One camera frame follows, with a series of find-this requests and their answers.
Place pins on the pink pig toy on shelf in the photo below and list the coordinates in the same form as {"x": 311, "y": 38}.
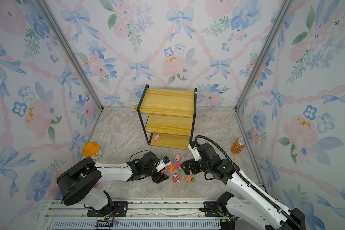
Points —
{"x": 157, "y": 137}

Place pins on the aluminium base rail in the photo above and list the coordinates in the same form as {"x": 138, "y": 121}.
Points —
{"x": 143, "y": 214}

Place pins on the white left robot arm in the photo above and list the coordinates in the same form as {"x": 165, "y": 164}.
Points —
{"x": 77, "y": 184}

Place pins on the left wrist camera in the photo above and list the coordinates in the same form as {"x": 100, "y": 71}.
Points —
{"x": 162, "y": 164}

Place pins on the wooden shelf with black frame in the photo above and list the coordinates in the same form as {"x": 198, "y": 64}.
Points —
{"x": 169, "y": 113}

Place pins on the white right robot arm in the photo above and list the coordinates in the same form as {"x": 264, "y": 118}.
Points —
{"x": 261, "y": 210}

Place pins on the pink figure toy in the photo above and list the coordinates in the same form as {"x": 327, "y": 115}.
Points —
{"x": 176, "y": 178}

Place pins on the green pink toy truck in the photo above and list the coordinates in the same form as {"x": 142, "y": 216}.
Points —
{"x": 178, "y": 165}

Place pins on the orange toy car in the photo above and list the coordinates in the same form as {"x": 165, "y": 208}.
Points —
{"x": 172, "y": 167}

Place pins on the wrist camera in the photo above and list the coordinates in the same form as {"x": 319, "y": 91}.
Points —
{"x": 193, "y": 147}
{"x": 162, "y": 164}

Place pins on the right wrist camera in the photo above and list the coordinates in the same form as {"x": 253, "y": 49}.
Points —
{"x": 193, "y": 147}

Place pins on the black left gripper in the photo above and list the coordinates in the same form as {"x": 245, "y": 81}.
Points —
{"x": 159, "y": 178}

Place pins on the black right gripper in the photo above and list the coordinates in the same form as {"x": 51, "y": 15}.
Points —
{"x": 192, "y": 163}

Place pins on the orange lidded plastic jar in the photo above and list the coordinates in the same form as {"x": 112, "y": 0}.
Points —
{"x": 92, "y": 150}

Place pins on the pink yellow doll toy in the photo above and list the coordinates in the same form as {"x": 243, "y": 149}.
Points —
{"x": 190, "y": 178}

